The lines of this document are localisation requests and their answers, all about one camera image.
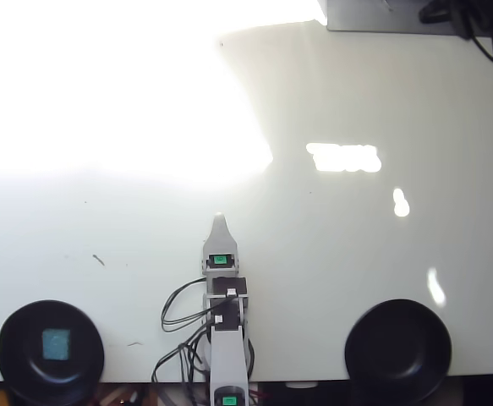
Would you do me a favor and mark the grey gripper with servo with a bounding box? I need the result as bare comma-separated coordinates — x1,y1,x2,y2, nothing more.
200,213,243,277

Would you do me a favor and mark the blue foam cube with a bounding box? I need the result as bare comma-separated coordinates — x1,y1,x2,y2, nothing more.
41,328,71,362

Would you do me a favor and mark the black round bowl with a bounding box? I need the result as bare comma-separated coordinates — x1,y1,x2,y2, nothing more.
0,299,106,406
343,298,453,405

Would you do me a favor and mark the black looped servo cable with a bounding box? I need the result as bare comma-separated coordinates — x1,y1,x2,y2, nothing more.
160,277,214,332

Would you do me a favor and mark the black power cable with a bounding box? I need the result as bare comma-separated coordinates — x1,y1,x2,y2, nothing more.
468,33,493,63

